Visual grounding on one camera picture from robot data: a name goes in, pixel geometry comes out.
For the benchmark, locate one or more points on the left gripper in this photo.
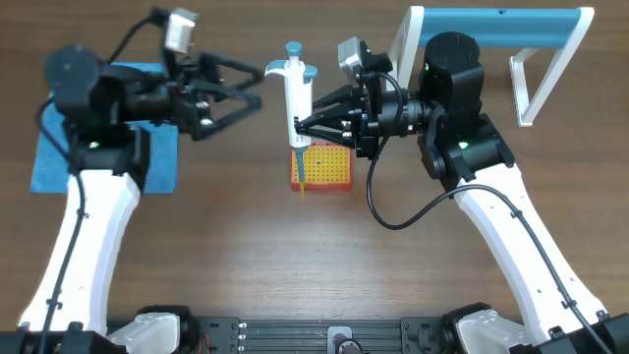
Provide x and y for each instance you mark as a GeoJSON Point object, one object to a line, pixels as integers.
{"type": "Point", "coordinates": [189, 98]}

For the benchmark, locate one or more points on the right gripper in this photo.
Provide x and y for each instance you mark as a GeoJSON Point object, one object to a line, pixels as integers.
{"type": "Point", "coordinates": [373, 103]}

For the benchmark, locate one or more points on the white pipette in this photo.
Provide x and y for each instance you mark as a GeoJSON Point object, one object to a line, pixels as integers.
{"type": "Point", "coordinates": [297, 93]}

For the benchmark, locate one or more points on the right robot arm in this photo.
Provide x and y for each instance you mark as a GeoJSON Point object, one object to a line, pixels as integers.
{"type": "Point", "coordinates": [501, 221]}

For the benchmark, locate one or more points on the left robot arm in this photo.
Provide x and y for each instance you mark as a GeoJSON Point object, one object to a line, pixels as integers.
{"type": "Point", "coordinates": [93, 236]}

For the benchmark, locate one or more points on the red and yellow tip box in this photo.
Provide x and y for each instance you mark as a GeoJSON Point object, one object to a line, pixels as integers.
{"type": "Point", "coordinates": [329, 167]}

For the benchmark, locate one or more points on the blue cloth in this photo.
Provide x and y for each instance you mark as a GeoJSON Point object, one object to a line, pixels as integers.
{"type": "Point", "coordinates": [164, 162]}

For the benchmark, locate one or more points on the white and blue stand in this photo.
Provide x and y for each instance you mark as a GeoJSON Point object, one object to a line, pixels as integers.
{"type": "Point", "coordinates": [516, 27]}

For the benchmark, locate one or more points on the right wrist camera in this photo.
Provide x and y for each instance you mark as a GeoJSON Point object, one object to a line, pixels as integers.
{"type": "Point", "coordinates": [348, 56]}

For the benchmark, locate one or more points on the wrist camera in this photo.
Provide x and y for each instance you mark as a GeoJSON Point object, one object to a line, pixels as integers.
{"type": "Point", "coordinates": [348, 56]}
{"type": "Point", "coordinates": [179, 29]}

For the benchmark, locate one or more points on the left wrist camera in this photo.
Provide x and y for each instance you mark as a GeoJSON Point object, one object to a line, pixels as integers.
{"type": "Point", "coordinates": [179, 29]}

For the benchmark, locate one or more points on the mounting rail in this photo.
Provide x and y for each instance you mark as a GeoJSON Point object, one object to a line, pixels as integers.
{"type": "Point", "coordinates": [295, 336]}

